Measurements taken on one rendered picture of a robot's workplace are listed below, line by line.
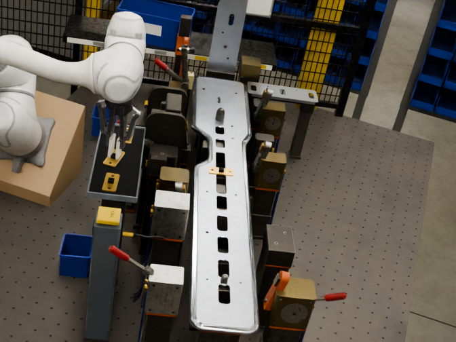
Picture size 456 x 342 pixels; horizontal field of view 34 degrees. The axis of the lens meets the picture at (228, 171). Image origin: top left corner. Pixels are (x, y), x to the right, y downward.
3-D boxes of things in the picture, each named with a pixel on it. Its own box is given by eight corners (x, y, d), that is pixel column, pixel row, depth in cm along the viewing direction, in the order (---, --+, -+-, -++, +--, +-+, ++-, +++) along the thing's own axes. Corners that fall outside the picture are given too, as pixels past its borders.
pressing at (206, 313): (269, 337, 197) (271, 333, 196) (184, 328, 194) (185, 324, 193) (246, 83, 310) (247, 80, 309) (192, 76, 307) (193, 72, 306)
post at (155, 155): (153, 256, 258) (166, 160, 235) (138, 254, 257) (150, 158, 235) (153, 245, 262) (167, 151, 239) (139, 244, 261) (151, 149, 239)
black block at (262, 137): (267, 205, 293) (281, 143, 276) (241, 203, 291) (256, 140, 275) (265, 197, 297) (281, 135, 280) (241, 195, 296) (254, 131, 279)
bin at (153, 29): (184, 51, 314) (188, 23, 307) (113, 36, 315) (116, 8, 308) (191, 36, 328) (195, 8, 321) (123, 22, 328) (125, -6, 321)
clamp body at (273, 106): (275, 186, 304) (294, 113, 284) (246, 183, 303) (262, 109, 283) (274, 177, 309) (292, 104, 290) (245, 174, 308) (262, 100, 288)
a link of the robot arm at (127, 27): (104, 55, 207) (100, 78, 197) (108, 3, 198) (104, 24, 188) (144, 60, 209) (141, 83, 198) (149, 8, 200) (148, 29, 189)
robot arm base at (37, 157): (-7, 169, 271) (-13, 165, 265) (9, 110, 275) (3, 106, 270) (41, 178, 268) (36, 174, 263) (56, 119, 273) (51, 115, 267)
